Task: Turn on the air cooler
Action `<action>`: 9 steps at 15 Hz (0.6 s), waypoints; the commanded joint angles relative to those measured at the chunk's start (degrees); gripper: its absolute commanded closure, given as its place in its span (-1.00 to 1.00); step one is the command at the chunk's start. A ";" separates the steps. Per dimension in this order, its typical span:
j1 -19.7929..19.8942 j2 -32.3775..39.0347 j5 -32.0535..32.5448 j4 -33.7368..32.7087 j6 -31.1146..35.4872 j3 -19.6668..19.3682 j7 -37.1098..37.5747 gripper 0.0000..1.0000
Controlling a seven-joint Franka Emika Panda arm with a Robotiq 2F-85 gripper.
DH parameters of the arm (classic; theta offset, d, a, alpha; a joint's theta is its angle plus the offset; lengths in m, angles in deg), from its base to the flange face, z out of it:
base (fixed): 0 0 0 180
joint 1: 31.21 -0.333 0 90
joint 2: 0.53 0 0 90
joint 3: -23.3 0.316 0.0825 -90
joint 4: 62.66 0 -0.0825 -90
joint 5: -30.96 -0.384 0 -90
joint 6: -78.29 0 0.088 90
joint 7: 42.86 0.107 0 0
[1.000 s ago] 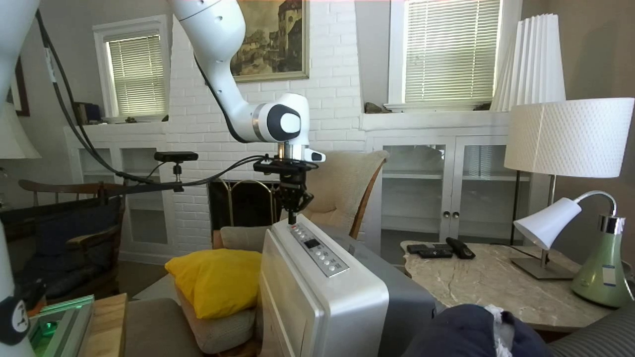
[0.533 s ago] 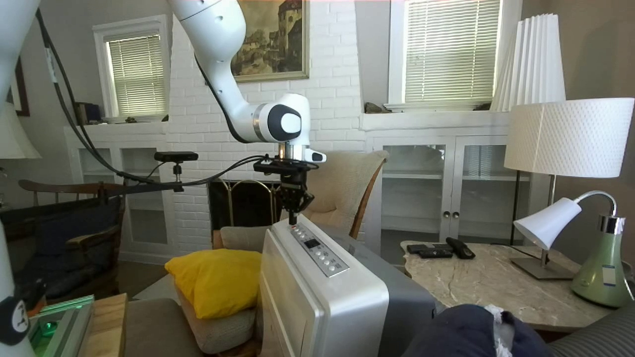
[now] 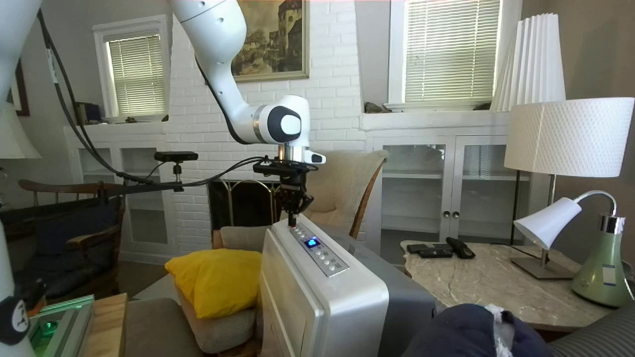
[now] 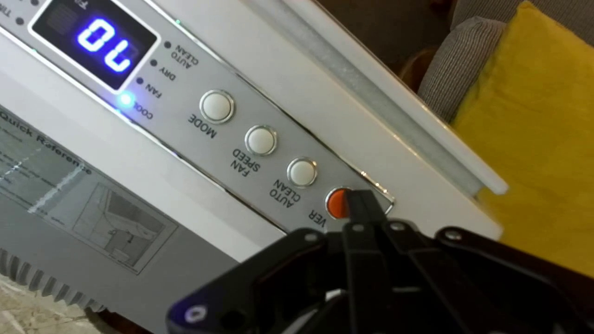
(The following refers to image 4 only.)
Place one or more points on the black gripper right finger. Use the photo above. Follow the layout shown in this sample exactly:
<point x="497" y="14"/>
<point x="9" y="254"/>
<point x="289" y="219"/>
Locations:
<point x="471" y="289"/>

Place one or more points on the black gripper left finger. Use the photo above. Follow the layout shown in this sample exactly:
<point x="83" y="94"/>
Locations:
<point x="280" y="289"/>

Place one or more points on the white portable air cooler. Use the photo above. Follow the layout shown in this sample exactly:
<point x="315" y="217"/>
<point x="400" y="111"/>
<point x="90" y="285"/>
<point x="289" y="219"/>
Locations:
<point x="309" y="74"/>

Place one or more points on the yellow pillow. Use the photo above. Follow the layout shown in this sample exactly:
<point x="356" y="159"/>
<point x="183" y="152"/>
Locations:
<point x="540" y="122"/>

